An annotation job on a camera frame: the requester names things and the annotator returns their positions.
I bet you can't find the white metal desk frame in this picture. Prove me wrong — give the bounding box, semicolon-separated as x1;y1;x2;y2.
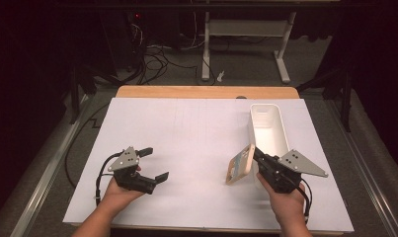
200;11;298;85

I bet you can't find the tangle of black floor cables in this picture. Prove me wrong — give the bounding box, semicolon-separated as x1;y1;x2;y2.
114;19;217;87

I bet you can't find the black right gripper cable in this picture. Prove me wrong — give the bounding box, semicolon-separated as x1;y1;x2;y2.
296;177;314;225

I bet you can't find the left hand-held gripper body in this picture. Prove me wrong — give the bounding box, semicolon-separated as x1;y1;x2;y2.
107;145;158;196

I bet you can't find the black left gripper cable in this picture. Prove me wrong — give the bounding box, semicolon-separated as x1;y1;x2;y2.
64;102;125;208

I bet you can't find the person's right hand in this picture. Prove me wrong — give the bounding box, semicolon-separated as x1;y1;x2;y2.
256;172;308;229

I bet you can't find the aluminium floor rail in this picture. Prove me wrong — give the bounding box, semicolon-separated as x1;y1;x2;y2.
8;94;90;237
324;98;398;237

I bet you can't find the black computer tower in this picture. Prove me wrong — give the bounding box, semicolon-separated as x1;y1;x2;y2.
99;9;148;72

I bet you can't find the white plastic bin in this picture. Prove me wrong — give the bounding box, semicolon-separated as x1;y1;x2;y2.
248;103;291;191

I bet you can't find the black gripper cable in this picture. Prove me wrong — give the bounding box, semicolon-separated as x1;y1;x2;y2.
296;177;314;225
64;102;125;208

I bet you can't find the black metal stand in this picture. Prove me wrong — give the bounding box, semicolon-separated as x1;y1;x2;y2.
296;63;354;133
67;63;99;125

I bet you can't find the person's left hand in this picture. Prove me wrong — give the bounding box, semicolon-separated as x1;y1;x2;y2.
98;165;145;209

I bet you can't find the white board sheet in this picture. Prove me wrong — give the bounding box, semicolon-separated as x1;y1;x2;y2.
62;97;355;233

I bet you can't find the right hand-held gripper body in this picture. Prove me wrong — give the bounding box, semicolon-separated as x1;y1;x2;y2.
257;149;330;195

